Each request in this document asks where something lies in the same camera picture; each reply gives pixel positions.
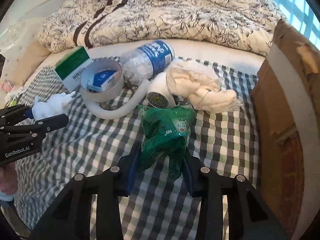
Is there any white figurine toy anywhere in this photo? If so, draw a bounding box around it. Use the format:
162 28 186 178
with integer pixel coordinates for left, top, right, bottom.
25 91 75 121

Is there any green white carton box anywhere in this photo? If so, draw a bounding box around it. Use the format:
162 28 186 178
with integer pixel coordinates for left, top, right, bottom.
54 47 93 92

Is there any small blue white packet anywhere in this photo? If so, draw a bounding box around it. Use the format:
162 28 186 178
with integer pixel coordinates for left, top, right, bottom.
87 70 120 93

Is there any white tape roll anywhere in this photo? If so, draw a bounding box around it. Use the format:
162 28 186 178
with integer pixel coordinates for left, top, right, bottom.
80 58 124 103

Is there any clear floss bottle blue label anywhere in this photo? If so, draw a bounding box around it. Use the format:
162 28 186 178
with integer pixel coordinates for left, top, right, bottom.
119 40 175 86

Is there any green snack bag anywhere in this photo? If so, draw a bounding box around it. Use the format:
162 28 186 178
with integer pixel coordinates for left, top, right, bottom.
138 104 196 180

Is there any cream lace cloth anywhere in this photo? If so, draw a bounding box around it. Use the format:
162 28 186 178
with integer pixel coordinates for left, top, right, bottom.
166 59 242 114

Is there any white plug-in device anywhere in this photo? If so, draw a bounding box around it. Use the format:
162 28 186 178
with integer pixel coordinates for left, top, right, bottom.
146 72 176 108

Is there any person left hand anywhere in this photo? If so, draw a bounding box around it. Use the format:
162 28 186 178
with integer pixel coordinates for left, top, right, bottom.
0 163 18 195

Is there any beige pillow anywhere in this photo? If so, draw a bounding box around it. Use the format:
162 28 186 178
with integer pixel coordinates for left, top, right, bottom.
12 41 51 86

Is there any white tufted headboard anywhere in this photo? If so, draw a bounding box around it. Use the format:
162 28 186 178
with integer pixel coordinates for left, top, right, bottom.
0 17 43 81

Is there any brown cardboard box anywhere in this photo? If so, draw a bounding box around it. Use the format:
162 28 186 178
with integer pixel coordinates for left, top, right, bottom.
252 20 319 239

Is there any floral patterned duvet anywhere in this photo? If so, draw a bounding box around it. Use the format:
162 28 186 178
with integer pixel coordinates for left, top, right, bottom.
38 0 284 56

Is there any teal window curtain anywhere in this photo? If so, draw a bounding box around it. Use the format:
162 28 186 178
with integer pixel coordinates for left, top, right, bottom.
273 0 319 48

